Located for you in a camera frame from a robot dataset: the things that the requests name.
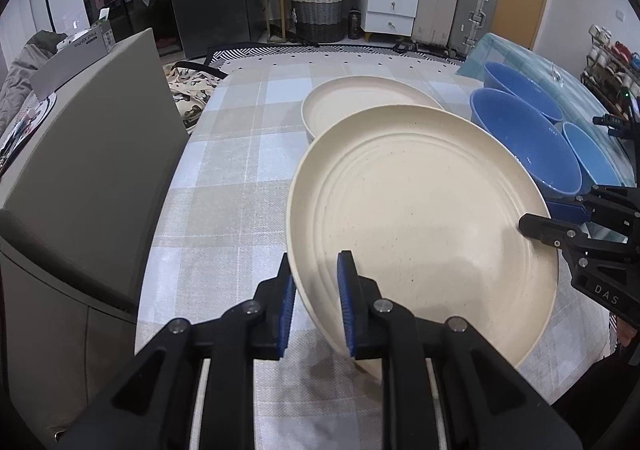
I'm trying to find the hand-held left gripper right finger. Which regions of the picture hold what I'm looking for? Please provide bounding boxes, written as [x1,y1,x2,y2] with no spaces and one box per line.
[336,250,583,450]

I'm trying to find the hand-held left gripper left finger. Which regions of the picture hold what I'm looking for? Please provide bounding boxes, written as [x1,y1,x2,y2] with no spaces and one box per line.
[55,252,296,450]

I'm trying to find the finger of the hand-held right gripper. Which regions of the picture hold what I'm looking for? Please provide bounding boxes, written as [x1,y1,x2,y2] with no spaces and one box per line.
[518,212,636,259]
[546,184,636,244]

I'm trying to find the blue bowl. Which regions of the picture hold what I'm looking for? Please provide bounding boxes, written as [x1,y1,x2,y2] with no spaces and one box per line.
[562,121,623,203]
[483,61,565,125]
[470,88,583,203]

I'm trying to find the cream plate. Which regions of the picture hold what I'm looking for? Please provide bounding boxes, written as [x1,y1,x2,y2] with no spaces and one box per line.
[301,76,446,141]
[286,104,560,383]

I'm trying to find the person's right hand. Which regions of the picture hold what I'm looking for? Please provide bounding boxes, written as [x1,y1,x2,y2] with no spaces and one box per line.
[607,315,634,359]

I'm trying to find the teal plaid tablecloth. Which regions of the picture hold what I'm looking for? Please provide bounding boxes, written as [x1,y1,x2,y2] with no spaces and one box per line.
[457,32,640,241]

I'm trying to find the metal shoe rack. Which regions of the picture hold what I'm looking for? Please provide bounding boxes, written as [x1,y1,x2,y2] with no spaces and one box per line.
[580,24,640,121]

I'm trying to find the beige plaid tablecloth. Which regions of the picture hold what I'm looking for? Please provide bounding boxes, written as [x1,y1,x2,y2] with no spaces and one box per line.
[134,64,613,450]

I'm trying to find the silver suitcase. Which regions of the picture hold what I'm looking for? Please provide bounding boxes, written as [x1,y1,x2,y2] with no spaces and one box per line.
[449,0,501,58]

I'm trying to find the printed tote bag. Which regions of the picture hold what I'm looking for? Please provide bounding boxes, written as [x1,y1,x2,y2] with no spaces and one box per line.
[162,60,228,131]

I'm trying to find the white diamond pattern rug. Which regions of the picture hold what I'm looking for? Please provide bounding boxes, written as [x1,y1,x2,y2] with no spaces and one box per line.
[207,44,468,78]

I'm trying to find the woven laundry basket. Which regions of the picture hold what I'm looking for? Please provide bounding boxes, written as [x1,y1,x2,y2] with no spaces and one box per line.
[290,0,347,43]

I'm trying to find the printed papers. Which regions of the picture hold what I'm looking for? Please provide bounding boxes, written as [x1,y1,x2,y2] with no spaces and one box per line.
[0,94,58,171]

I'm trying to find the white cardboard box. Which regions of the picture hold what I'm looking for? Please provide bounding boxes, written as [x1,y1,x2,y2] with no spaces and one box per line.
[29,27,117,95]

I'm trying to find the grey blanket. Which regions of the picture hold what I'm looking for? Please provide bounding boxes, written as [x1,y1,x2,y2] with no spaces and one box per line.
[0,30,68,141]

